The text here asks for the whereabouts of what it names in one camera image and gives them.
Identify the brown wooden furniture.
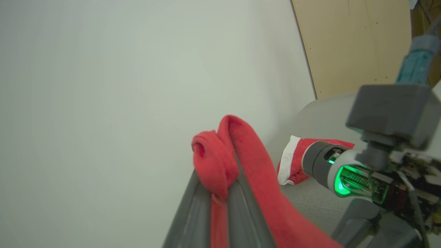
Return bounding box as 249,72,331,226
410,0,441,86

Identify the plain red fleece garment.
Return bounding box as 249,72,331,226
191,115,343,248

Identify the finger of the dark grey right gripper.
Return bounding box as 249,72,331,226
372,220,426,248

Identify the light wooden panel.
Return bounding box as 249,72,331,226
291,0,414,100

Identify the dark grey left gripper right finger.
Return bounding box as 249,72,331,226
227,168,277,248

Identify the red garment with white trim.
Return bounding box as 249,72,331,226
277,135,355,186

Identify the teal-plug right camera cable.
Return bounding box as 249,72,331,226
396,15,441,85

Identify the grey fabric sofa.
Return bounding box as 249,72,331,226
265,92,441,248

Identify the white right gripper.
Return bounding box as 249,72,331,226
302,139,441,248

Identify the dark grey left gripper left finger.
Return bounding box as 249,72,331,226
162,169,212,248

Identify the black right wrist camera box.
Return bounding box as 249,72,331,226
346,84,440,169

